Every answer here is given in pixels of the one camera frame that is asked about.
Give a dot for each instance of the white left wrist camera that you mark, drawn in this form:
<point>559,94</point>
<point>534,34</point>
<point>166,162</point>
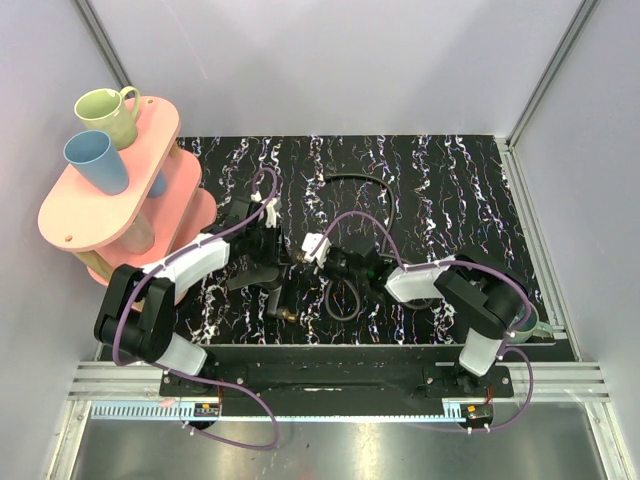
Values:
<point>270,216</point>

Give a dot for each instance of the green ceramic mug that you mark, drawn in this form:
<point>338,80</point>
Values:
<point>111,111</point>

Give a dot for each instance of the aluminium frame rail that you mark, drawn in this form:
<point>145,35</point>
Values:
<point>135,394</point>

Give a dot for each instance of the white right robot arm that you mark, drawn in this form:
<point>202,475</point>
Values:
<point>490,300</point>

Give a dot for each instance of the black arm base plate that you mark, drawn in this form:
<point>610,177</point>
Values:
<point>427,380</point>

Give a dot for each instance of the blue plastic cup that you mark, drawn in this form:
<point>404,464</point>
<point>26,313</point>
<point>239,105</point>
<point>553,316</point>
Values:
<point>158,187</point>
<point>93,154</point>

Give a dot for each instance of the grey faucet with brass fittings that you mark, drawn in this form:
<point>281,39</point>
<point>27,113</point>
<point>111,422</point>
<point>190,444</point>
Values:
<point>268,272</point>

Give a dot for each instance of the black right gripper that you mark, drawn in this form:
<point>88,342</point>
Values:
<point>329,253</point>

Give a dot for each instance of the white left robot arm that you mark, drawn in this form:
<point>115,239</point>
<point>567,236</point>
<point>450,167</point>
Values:
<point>139,306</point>

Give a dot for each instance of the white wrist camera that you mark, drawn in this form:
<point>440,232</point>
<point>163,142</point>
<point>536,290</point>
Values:
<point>270,216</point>
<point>315,248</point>

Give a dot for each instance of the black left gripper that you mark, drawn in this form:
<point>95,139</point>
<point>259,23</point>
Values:
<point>270,279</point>

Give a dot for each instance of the black marble pattern mat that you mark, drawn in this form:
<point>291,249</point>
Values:
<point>410,199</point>

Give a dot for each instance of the pink two-tier wooden shelf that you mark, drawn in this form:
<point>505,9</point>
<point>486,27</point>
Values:
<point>106,231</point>

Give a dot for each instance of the teal ceramic mug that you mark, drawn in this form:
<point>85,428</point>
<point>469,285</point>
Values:
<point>532,328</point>

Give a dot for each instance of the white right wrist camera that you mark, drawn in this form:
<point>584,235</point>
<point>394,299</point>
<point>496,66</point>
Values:
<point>315,248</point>

